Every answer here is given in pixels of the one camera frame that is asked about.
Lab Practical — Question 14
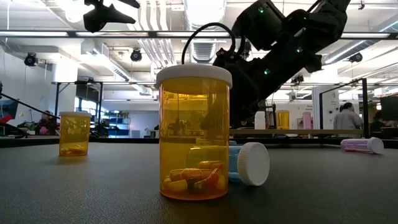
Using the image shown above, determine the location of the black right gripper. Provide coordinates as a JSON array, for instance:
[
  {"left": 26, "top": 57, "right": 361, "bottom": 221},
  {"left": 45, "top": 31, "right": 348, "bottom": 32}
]
[{"left": 200, "top": 54, "right": 297, "bottom": 132}]

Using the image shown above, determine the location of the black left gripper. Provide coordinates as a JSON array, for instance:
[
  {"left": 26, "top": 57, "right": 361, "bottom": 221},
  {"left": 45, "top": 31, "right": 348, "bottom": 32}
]
[{"left": 82, "top": 0, "right": 141, "bottom": 34}]

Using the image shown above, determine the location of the blue pill bottle white cap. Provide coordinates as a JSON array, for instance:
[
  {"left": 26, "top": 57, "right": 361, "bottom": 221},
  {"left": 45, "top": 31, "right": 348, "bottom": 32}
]
[{"left": 228, "top": 140, "right": 271, "bottom": 187}]

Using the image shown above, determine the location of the black horizontal ceiling bar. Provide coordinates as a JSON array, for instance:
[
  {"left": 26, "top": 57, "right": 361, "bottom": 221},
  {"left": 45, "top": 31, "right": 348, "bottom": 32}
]
[{"left": 0, "top": 29, "right": 398, "bottom": 40}]

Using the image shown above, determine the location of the black ceiling spotlight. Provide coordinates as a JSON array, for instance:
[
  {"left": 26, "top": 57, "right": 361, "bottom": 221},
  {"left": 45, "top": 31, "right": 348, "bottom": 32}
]
[
  {"left": 24, "top": 52, "right": 39, "bottom": 67},
  {"left": 290, "top": 73, "right": 305, "bottom": 85},
  {"left": 348, "top": 52, "right": 364, "bottom": 64},
  {"left": 129, "top": 48, "right": 143, "bottom": 62}
]

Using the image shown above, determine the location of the blue storage rack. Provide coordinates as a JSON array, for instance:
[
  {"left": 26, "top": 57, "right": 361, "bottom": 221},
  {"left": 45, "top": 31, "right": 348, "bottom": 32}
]
[{"left": 105, "top": 116, "right": 131, "bottom": 138}]

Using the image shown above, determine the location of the person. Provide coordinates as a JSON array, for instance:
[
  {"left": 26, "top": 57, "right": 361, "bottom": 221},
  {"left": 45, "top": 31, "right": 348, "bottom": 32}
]
[
  {"left": 371, "top": 110, "right": 386, "bottom": 131},
  {"left": 333, "top": 101, "right": 363, "bottom": 130},
  {"left": 35, "top": 110, "right": 60, "bottom": 136}
]

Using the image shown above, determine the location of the blue screen monitor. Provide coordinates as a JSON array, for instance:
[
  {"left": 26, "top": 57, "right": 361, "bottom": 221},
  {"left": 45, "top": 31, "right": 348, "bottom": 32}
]
[{"left": 0, "top": 98, "right": 19, "bottom": 121}]

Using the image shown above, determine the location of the black table mat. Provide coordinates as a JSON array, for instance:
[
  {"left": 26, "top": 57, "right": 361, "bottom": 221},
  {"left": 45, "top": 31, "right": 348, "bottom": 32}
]
[{"left": 0, "top": 141, "right": 398, "bottom": 224}]

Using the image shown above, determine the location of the black monitor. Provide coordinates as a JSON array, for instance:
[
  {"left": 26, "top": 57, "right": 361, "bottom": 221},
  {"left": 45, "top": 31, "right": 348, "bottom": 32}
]
[{"left": 379, "top": 96, "right": 398, "bottom": 122}]

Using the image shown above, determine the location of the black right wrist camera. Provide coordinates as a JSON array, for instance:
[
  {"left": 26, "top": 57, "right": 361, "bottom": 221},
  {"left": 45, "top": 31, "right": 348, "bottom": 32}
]
[{"left": 213, "top": 46, "right": 247, "bottom": 68}]

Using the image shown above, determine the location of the silver ribbed air duct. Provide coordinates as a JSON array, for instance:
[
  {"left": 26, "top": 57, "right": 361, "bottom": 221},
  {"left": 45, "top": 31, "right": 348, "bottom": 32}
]
[{"left": 183, "top": 0, "right": 227, "bottom": 65}]

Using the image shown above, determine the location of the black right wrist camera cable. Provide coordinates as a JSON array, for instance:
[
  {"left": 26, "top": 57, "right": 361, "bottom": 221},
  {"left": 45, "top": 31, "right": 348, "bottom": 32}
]
[{"left": 181, "top": 22, "right": 238, "bottom": 65}]

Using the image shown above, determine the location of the black metal table frame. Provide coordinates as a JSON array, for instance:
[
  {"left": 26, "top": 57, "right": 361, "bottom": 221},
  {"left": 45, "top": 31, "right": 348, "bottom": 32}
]
[{"left": 0, "top": 136, "right": 398, "bottom": 149}]

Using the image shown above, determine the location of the black background table frame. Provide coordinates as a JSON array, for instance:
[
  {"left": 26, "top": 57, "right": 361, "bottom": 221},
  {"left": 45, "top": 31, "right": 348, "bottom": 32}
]
[{"left": 51, "top": 80, "right": 104, "bottom": 135}]

